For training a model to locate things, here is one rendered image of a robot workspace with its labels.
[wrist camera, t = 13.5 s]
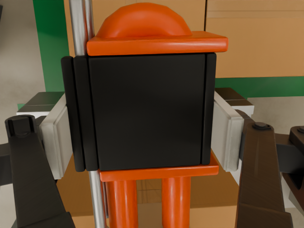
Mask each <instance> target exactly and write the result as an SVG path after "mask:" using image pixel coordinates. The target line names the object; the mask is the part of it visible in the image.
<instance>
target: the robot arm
mask: <svg viewBox="0 0 304 228"><path fill-rule="evenodd" d="M5 127H6V132H7V136H8V143H4V144H0V186H3V185H8V184H13V190H14V202H15V211H16V219H17V228H76V227H75V225H74V222H73V219H72V217H71V214H70V212H66V210H65V207H64V205H63V202H62V199H61V196H60V193H59V191H58V188H57V185H56V182H55V180H56V179H61V178H62V177H63V176H64V174H65V171H66V169H67V166H68V163H69V161H70V158H71V156H72V153H73V149H72V142H71V132H70V125H69V118H68V110H67V103H66V96H65V93H64V95H63V96H62V97H61V98H60V100H59V101H58V102H57V103H56V105H55V106H54V107H53V109H52V110H51V111H50V113H49V114H48V115H42V116H39V117H37V118H35V116H33V115H30V114H22V115H16V116H12V117H10V118H8V119H6V120H5ZM211 148H212V150H213V152H214V154H215V155H216V157H217V159H218V161H219V162H220V164H221V166H222V168H223V169H224V170H225V171H226V172H229V171H237V170H238V166H239V159H240V160H241V161H242V165H241V173H240V180H239V190H238V199H237V211H236V219H235V228H294V227H293V221H292V216H291V213H288V212H285V205H284V199H283V192H282V185H281V178H280V172H282V176H283V178H284V180H285V181H286V183H287V185H288V186H289V188H290V189H291V191H292V193H293V194H294V196H295V198H296V199H297V201H298V203H299V205H300V206H301V208H302V210H303V211H304V126H293V127H291V129H290V134H280V133H275V132H274V128H273V127H272V126H271V125H269V124H266V123H263V122H255V121H254V120H253V119H251V118H250V117H249V116H248V115H247V114H246V113H245V112H243V111H241V110H238V109H233V108H232V107H231V106H230V105H229V104H228V103H227V102H226V101H225V100H224V99H223V98H222V97H221V96H220V95H219V94H218V93H217V92H216V91H214V109H213V123H212V137H211Z"/></svg>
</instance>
